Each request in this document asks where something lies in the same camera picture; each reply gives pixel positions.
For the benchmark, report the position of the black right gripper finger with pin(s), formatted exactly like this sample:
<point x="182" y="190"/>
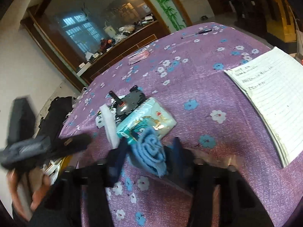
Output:
<point x="62" y="204"/>
<point x="220" y="194"/>

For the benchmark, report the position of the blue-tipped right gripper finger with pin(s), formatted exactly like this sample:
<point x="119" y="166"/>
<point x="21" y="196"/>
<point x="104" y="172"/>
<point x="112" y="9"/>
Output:
<point x="74" y="144"/>

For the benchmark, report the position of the white foam block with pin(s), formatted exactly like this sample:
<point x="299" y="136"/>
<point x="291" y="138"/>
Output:
<point x="110" y="126"/>

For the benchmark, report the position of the blue knitted cloth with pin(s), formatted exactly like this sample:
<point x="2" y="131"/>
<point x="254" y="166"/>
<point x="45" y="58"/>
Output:
<point x="148" y="153"/>

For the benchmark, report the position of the person's left hand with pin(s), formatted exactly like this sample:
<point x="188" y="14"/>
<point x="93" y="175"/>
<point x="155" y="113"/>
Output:
<point x="38" y="195"/>

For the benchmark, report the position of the small white green packet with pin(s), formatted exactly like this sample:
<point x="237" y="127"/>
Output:
<point x="99" y="121"/>

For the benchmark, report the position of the black bag on floor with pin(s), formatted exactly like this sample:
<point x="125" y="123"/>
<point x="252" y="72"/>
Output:
<point x="52" y="124"/>

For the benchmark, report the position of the gold box with white lining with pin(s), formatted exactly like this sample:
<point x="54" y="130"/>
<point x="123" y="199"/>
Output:
<point x="55" y="168"/>

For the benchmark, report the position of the black gear device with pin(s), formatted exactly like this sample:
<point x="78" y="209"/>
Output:
<point x="124" y="106"/>

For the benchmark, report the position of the teal tissue pack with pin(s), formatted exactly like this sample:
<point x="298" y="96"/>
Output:
<point x="148" y="114"/>

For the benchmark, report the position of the pink clear plastic bag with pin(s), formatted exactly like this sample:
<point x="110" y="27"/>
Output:
<point x="137" y="57"/>

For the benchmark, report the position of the wooden framed glass cabinet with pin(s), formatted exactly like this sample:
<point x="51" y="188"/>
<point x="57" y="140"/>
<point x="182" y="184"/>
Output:
<point x="83" y="38"/>

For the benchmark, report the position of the purple floral tablecloth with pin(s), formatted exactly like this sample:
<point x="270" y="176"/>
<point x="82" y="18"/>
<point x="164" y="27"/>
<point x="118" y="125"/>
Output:
<point x="187" y="77"/>

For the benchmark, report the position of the white lined notebook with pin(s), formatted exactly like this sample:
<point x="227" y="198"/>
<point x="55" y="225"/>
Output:
<point x="272" y="82"/>

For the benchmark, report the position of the black pen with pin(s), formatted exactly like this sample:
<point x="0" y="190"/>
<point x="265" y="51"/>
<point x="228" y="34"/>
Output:
<point x="197" y="33"/>

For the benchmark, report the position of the bamboo painted panel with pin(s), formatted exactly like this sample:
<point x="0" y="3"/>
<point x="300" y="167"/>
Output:
<point x="170" y="14"/>

